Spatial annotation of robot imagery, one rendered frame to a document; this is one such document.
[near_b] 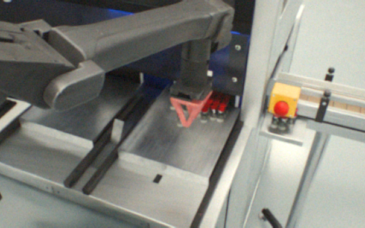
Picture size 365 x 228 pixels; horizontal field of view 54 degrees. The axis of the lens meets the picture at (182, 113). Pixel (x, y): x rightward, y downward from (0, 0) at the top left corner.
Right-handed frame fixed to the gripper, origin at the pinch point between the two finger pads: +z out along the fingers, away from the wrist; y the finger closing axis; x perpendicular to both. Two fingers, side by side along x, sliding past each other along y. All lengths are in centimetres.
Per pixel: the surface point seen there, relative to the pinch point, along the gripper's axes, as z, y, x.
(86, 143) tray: 17.7, 2.5, 30.6
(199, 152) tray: 17.7, 12.9, 0.6
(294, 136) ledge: 14.7, 29.8, -22.9
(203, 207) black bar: 19.4, -4.8, -7.0
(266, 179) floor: 89, 105, -15
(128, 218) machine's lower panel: 89, 43, 41
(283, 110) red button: 3.6, 22.5, -18.3
